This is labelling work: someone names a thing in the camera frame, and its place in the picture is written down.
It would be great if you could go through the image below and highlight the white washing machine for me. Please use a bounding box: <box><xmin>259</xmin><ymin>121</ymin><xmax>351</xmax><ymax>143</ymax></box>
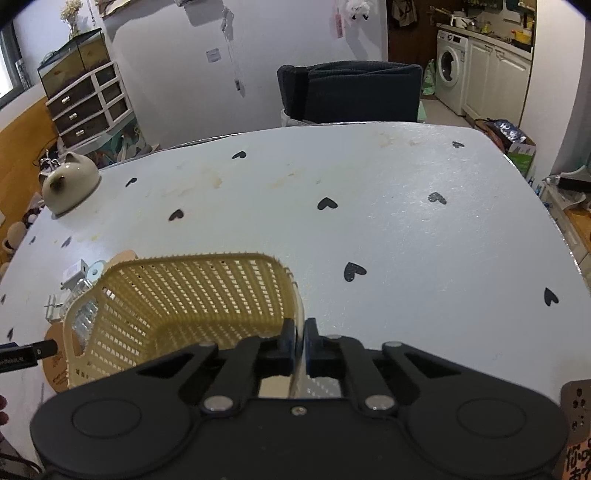
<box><xmin>435</xmin><ymin>29</ymin><xmax>469</xmax><ymax>116</ymax></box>

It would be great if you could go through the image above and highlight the brown round cork coaster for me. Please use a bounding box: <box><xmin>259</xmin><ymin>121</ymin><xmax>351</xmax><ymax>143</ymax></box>
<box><xmin>42</xmin><ymin>322</ymin><xmax>68</xmax><ymax>393</ymax></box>

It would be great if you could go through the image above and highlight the yellow plastic lattice basket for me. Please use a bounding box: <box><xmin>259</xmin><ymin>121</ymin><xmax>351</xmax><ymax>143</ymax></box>
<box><xmin>61</xmin><ymin>251</ymin><xmax>307</xmax><ymax>399</ymax></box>

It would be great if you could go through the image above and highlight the cat-shaped ceramic jar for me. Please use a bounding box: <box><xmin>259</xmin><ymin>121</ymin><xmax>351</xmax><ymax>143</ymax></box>
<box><xmin>38</xmin><ymin>152</ymin><xmax>101</xmax><ymax>217</ymax></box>

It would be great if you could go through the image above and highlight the white drawer cabinet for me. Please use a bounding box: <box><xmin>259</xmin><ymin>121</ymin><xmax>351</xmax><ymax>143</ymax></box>
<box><xmin>45</xmin><ymin>61</ymin><xmax>134</xmax><ymax>150</ymax></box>

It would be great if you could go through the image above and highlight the glass fish tank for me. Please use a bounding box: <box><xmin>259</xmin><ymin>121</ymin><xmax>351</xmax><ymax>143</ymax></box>
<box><xmin>37</xmin><ymin>29</ymin><xmax>110</xmax><ymax>99</ymax></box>

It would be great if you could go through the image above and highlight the dark blue chair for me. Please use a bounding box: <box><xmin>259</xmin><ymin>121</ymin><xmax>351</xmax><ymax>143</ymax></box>
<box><xmin>276</xmin><ymin>60</ymin><xmax>423</xmax><ymax>124</ymax></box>

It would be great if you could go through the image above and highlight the white kitchen cabinet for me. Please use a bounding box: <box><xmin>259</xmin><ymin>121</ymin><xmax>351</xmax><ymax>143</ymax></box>
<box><xmin>463</xmin><ymin>38</ymin><xmax>532</xmax><ymax>126</ymax></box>

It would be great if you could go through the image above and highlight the metal bracket hardware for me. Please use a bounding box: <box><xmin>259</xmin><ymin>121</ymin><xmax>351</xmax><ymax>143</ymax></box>
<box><xmin>44</xmin><ymin>260</ymin><xmax>107</xmax><ymax>324</ymax></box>

